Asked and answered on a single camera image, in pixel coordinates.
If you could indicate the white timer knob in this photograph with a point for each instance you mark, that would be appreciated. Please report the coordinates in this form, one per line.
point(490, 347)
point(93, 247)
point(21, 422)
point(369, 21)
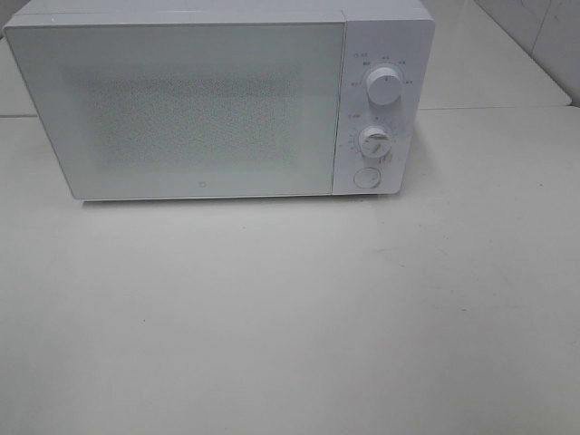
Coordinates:
point(374, 142)

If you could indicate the white microwave oven body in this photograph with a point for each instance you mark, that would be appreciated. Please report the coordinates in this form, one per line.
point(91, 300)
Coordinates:
point(376, 33)

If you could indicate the white upper power knob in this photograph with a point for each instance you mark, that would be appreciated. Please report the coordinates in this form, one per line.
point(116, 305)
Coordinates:
point(383, 85)

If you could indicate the white microwave door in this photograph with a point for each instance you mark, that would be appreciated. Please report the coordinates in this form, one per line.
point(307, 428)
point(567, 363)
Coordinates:
point(186, 111)

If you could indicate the white round door button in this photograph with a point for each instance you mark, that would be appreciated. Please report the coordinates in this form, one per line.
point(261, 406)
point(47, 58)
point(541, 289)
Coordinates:
point(367, 178)

